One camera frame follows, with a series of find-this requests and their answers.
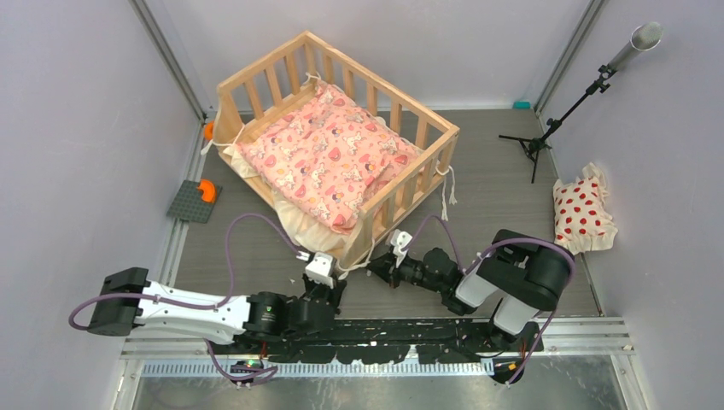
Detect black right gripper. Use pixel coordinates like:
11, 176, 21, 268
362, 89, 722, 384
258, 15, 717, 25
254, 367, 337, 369
365, 248, 447, 293

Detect pink unicorn print cushion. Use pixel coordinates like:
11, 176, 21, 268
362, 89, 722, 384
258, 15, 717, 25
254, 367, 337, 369
200, 72, 459, 281

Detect white strawberry print pillow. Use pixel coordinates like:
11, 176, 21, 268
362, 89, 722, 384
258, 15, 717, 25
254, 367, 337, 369
552, 163, 618, 255

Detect wooden slatted pet bed frame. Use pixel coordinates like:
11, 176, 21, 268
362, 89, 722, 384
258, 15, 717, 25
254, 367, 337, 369
210, 32, 459, 272

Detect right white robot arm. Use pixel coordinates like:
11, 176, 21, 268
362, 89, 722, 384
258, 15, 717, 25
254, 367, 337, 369
366, 230, 575, 351

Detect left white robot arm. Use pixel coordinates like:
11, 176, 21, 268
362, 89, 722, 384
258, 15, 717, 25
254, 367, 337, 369
82, 267, 347, 354

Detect orange arch toy block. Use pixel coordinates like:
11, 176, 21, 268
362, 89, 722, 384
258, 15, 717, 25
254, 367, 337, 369
196, 179, 218, 203

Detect grey building block plate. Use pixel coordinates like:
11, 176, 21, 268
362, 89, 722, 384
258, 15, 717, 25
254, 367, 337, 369
166, 180, 223, 224

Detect orange and green toy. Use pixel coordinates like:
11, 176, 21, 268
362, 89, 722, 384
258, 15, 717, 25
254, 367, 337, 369
203, 120, 214, 141

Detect microphone on black stand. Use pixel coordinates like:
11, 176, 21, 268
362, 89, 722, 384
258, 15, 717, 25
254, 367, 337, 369
499, 21, 663, 184

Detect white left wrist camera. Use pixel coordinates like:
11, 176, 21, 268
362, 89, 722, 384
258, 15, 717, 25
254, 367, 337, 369
304, 252, 336, 289

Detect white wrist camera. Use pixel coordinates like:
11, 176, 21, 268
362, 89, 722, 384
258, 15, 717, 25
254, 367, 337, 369
389, 229, 413, 268
304, 252, 336, 289

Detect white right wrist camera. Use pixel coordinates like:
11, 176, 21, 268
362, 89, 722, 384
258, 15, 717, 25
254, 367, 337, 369
389, 229, 413, 268

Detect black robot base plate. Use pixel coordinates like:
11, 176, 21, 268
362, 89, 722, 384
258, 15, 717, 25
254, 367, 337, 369
212, 318, 543, 365

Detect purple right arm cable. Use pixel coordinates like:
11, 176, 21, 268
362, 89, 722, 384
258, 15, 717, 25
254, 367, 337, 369
405, 214, 577, 387

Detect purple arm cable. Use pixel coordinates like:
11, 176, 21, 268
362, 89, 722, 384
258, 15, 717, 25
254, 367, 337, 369
405, 214, 577, 387
67, 212, 311, 387

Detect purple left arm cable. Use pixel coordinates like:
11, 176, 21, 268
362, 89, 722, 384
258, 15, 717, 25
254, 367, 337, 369
67, 212, 311, 387

